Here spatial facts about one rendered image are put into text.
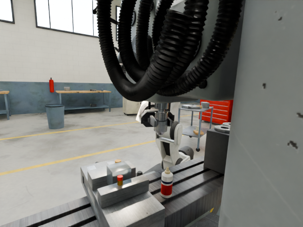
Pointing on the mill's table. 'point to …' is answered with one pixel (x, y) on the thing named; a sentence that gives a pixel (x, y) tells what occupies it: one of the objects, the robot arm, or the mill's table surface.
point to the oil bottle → (167, 183)
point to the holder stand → (217, 147)
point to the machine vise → (123, 202)
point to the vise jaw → (96, 174)
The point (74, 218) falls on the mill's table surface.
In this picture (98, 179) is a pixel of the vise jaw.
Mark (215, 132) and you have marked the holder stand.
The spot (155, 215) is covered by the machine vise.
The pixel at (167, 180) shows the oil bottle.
